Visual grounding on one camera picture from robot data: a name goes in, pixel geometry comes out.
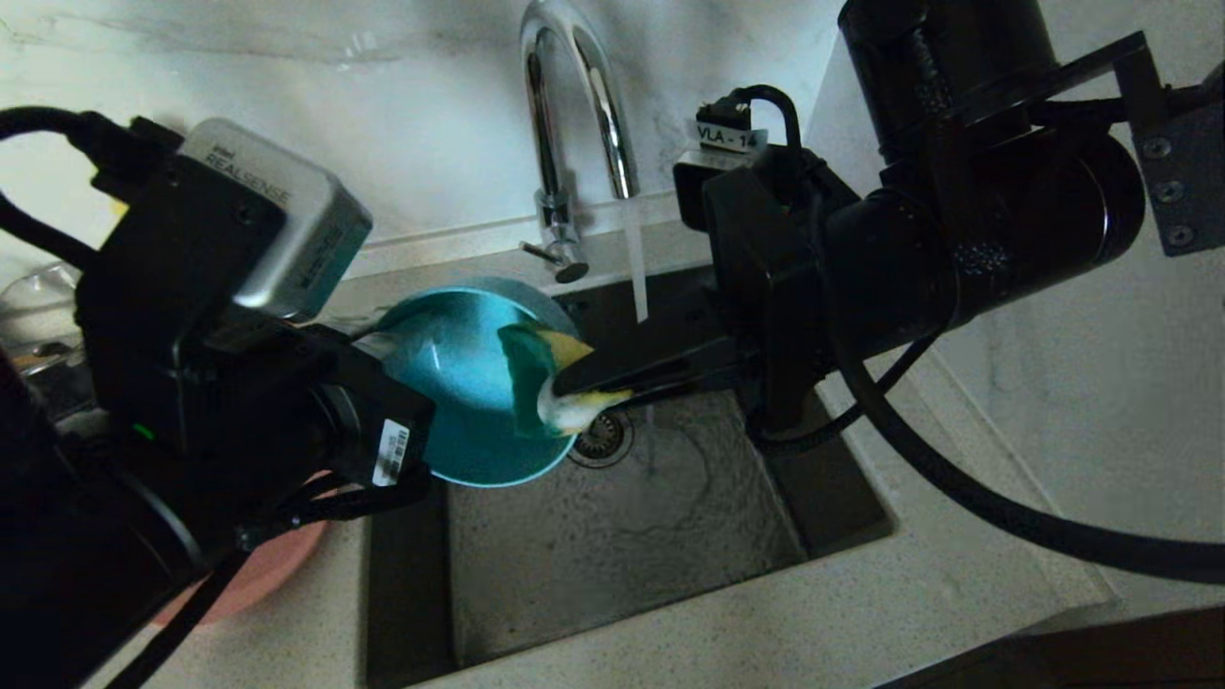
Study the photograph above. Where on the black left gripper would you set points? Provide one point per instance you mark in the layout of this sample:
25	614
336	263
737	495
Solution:
191	364

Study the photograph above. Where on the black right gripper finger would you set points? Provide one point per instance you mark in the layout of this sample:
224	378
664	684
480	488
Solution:
689	390
660	368

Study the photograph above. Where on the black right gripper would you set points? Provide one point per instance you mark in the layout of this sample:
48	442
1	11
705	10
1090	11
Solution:
957	239

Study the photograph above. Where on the teal bowl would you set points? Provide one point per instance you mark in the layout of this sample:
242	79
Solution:
450	383

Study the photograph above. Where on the yellow green sponge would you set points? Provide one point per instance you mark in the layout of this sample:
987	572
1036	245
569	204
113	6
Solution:
526	383

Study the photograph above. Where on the chrome gooseneck faucet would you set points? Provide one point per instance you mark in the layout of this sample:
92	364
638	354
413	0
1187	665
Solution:
541	115

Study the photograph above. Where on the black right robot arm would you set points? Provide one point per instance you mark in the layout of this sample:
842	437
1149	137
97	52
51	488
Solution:
1191	163

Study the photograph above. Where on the stainless steel sink basin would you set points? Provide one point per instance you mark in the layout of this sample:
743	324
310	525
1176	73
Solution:
622	555

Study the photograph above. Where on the round metal drain strainer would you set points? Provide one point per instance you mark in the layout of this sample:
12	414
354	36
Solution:
608	445

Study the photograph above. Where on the clear running water stream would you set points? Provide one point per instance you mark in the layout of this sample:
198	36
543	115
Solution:
636	277

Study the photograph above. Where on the pink plate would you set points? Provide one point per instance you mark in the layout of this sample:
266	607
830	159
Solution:
278	574

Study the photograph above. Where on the clear glass bowl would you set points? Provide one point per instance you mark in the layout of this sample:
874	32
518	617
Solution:
38	297

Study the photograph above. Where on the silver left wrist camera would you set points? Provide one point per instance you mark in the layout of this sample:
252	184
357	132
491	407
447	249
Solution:
297	220

